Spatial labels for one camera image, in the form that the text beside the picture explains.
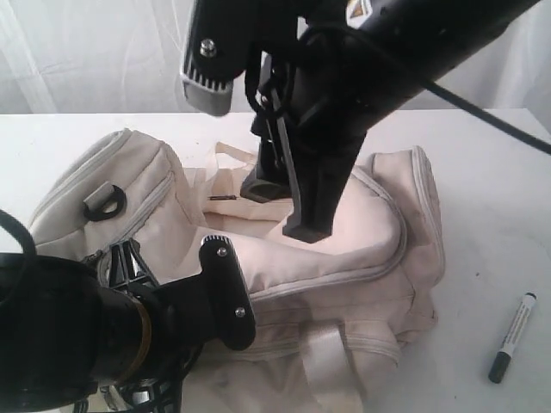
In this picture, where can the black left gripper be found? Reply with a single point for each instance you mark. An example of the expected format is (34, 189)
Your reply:
(182, 323)

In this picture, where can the white marker black cap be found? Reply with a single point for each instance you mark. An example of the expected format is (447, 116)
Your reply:
(508, 346)

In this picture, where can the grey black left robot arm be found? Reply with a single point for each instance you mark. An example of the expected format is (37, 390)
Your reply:
(65, 335)

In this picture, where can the cream fabric duffel bag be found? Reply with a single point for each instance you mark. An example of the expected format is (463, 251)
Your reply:
(332, 316)

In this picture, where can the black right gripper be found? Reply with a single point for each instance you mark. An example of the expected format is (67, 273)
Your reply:
(349, 82)

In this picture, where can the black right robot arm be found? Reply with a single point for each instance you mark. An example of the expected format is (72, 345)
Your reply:
(445, 33)

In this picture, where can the white backdrop curtain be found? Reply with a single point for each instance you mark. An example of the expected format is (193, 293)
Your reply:
(123, 57)

